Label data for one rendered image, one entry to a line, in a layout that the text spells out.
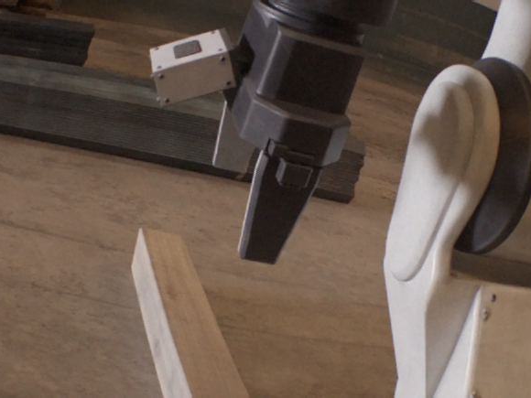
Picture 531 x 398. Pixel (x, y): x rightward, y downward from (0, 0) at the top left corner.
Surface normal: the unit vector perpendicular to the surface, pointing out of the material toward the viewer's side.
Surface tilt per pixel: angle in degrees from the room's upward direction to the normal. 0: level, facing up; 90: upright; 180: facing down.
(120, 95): 45
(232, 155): 102
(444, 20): 90
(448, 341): 90
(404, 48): 90
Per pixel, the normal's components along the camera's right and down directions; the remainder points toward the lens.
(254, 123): -0.54, 0.21
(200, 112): 0.34, -0.44
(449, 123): -0.94, -0.18
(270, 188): 0.18, 0.49
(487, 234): -0.66, 0.49
